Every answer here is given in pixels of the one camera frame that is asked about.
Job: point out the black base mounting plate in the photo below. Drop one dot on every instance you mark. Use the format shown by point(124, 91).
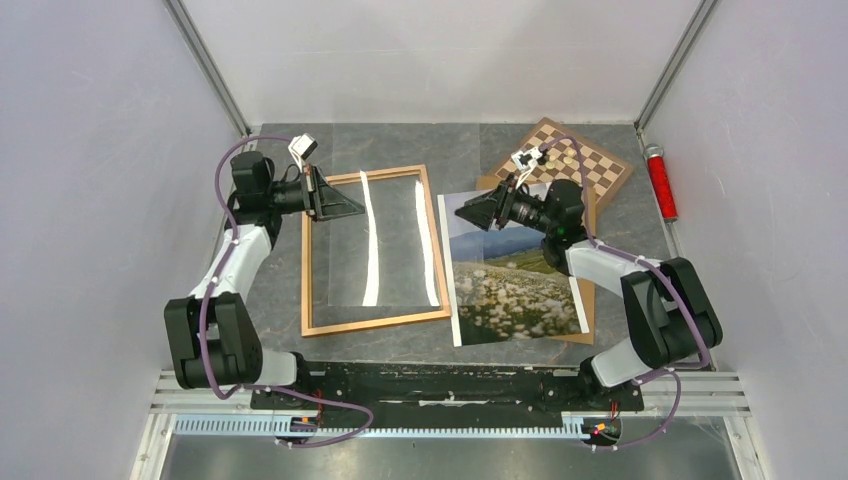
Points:
point(344, 414)

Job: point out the white toothed cable rail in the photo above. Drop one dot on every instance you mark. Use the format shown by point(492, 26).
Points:
point(572, 428)

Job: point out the left corner aluminium post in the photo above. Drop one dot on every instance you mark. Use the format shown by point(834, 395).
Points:
point(204, 59)

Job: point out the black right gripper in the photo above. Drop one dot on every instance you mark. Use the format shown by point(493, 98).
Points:
point(497, 205)

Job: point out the aluminium table edge rail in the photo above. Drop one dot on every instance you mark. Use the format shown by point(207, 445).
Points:
point(694, 393)

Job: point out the red cylinder tool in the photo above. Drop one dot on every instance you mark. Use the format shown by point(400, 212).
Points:
point(654, 160)

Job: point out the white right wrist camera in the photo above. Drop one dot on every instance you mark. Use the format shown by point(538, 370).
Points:
point(526, 162)

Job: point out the wooden picture frame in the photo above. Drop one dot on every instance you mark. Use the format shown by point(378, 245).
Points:
point(318, 318)

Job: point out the landscape photo print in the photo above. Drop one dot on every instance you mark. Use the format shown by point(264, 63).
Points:
point(502, 289)

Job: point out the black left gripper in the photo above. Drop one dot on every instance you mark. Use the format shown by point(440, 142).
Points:
point(322, 200)

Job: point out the wooden chessboard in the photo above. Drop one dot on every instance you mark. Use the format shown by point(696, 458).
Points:
point(607, 173)

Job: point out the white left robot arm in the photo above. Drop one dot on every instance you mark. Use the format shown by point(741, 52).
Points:
point(212, 340)

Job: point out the clear acrylic sheet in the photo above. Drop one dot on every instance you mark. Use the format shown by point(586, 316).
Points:
point(385, 257)

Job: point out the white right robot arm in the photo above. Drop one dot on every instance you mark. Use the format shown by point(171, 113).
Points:
point(670, 319)

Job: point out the brown backing board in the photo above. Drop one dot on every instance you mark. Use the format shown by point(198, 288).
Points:
point(526, 267)

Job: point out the corner aluminium post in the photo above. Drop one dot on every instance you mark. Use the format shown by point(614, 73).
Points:
point(691, 33)
point(204, 59)

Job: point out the right corner aluminium post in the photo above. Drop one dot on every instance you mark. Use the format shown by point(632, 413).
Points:
point(691, 33)

